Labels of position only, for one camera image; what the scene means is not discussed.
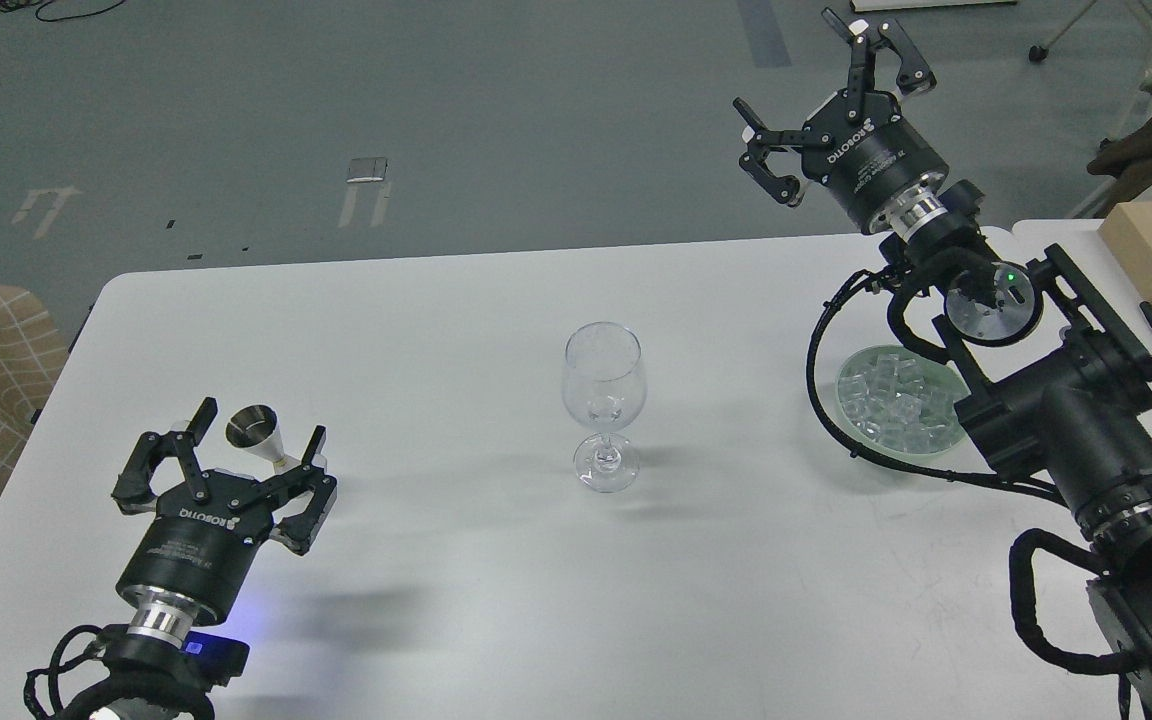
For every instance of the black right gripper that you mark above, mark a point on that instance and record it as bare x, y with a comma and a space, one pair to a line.
862, 165

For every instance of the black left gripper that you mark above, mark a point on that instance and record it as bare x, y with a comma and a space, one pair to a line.
204, 536

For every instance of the steel cocktail jigger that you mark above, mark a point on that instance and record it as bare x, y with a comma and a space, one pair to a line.
255, 429

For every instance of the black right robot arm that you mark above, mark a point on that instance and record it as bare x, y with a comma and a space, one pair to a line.
1056, 380

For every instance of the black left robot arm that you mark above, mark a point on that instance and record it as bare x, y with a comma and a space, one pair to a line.
160, 665

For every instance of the green bowl of ice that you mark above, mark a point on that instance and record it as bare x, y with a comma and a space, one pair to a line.
900, 403

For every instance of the clear wine glass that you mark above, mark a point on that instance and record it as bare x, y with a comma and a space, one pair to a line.
604, 389

